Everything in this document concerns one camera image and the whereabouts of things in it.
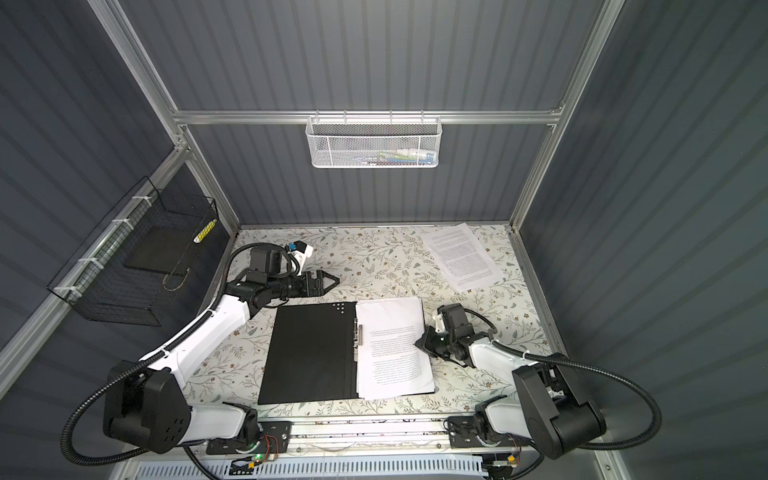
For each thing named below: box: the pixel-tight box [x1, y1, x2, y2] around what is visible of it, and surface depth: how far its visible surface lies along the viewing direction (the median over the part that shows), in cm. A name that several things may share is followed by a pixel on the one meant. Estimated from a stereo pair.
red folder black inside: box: [258, 302, 363, 405], surface depth 88 cm
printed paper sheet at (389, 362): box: [355, 296, 436, 401], surface depth 88 cm
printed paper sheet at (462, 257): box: [421, 223, 505, 292], surface depth 114 cm
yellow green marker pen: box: [193, 218, 217, 244], surface depth 83 cm
